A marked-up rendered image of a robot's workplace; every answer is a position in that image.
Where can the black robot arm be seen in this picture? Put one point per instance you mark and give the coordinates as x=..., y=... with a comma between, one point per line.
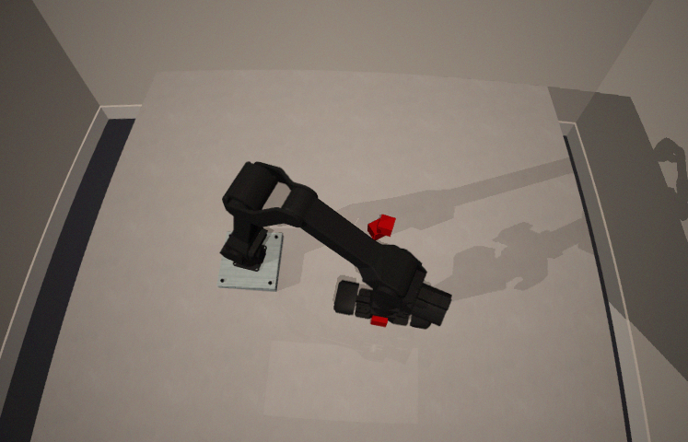
x=396, y=276

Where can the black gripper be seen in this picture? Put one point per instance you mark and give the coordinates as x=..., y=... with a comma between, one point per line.
x=347, y=298

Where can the red cube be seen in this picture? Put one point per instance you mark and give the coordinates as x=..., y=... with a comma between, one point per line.
x=386, y=225
x=379, y=321
x=372, y=230

